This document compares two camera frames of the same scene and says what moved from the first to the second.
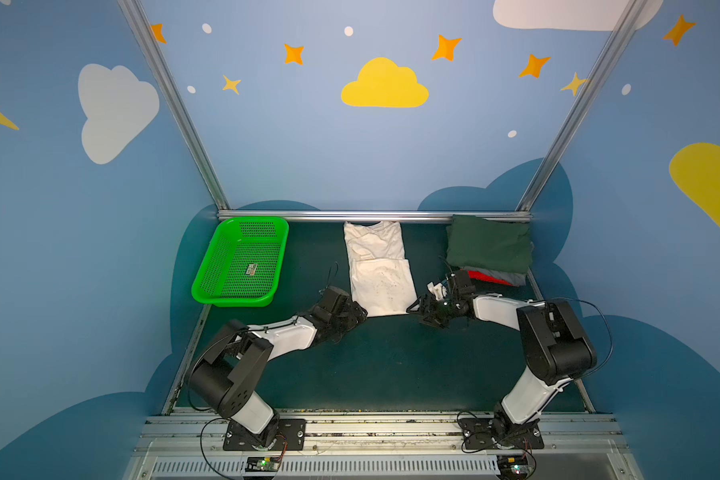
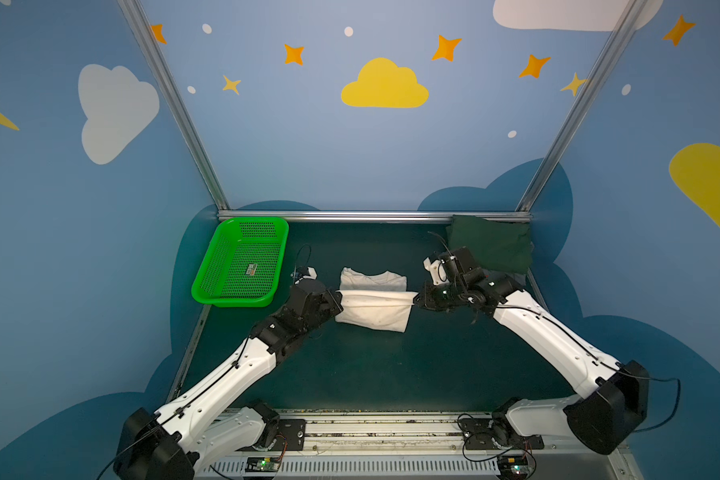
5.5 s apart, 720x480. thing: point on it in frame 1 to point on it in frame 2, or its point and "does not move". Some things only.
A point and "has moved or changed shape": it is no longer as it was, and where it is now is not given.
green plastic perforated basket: [243, 264] does not move
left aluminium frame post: [160, 72] does not move
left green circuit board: [262, 464] does not move
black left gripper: [348, 314] to [328, 303]
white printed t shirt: [381, 276] has moved or changed shape
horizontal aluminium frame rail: [373, 214] does not move
